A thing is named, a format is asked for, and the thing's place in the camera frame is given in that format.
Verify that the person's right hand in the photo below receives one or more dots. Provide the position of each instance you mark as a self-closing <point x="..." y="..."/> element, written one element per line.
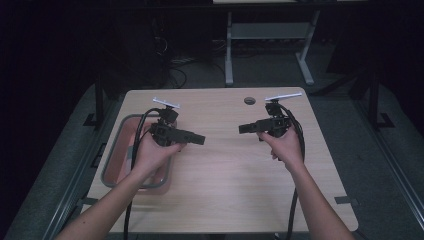
<point x="286" y="150"/>

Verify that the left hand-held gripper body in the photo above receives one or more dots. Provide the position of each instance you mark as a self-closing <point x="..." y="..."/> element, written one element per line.
<point x="166" y="135"/>

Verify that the pink basin with grey rim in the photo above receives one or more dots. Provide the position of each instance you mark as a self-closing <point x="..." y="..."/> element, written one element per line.
<point x="116" y="156"/>

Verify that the white metal desk frame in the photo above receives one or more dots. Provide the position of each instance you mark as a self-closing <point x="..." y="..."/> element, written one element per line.
<point x="268" y="30"/>

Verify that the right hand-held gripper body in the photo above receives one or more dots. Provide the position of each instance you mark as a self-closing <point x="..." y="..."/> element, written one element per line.
<point x="275" y="125"/>

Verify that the black metal stand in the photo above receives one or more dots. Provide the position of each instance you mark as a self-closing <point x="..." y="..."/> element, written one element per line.
<point x="99" y="100"/>
<point x="374" y="100"/>

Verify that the person's left hand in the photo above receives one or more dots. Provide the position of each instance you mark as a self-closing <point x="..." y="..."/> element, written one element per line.
<point x="151" y="158"/>

